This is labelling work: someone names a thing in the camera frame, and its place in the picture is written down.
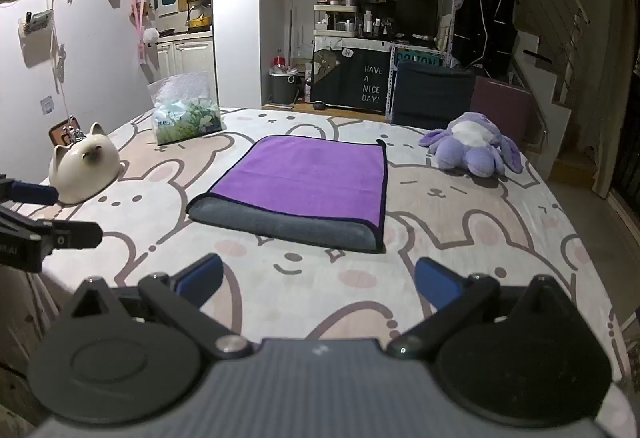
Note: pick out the dark computer mouse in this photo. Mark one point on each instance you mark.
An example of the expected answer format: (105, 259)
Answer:
(318, 105)

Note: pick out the white kitchen cabinet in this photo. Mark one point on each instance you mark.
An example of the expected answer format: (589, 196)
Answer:
(187, 60)

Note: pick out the white shelf rack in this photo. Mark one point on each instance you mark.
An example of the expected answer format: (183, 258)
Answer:
(337, 20)

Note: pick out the white cat-shaped ceramic jar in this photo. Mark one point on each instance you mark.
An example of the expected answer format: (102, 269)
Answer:
(82, 170)

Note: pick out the white wall outlet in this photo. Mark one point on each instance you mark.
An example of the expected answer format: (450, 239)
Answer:
(47, 103)

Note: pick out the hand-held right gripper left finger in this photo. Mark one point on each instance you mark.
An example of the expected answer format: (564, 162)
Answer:
(201, 279)

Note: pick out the black letter board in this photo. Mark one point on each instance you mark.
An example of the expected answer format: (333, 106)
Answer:
(357, 80)

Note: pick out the plastic tissue pack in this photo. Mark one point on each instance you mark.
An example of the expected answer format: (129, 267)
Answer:
(185, 115)

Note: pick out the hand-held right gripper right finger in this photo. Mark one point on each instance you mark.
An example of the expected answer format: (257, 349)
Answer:
(436, 284)

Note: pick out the rabbit print tablecloth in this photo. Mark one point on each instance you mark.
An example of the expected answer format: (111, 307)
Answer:
(450, 228)

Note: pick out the grey trash bin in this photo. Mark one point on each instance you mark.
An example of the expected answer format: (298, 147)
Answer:
(285, 88)

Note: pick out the purple and grey towel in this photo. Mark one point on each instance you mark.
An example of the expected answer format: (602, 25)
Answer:
(305, 178)

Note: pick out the dark fabric chair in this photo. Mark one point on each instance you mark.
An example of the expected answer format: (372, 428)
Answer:
(432, 95)

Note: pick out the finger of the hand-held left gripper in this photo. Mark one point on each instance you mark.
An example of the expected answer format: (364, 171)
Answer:
(31, 192)
(75, 235)

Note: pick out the purple plush toy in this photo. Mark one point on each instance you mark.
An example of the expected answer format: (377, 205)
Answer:
(472, 145)

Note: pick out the maroon chair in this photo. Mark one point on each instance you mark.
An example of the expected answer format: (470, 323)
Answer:
(502, 105)

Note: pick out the pink ribbon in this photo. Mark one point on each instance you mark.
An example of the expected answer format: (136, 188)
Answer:
(141, 13)

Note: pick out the teal sign plate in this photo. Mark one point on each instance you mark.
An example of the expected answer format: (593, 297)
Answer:
(419, 61)

